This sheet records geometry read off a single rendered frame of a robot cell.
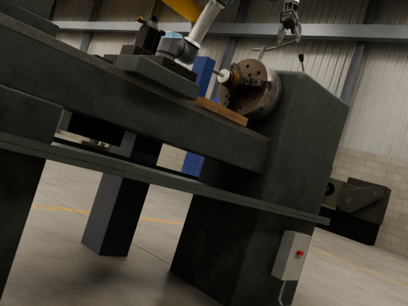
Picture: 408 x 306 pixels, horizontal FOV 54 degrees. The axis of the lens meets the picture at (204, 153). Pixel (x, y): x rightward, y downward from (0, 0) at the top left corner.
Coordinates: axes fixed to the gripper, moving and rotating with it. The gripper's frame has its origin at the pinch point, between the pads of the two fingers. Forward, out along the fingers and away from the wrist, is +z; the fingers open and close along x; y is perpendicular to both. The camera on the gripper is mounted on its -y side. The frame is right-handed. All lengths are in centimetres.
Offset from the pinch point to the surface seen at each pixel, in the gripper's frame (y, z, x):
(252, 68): 1.4, 12.4, -17.4
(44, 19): 103, 40, -45
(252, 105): 2.1, 33.0, -14.6
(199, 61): 30.8, 21.4, -31.4
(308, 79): -15.3, 13.4, 7.5
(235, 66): 3.1, 11.4, -26.3
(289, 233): -38, 91, -2
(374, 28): -928, -539, -48
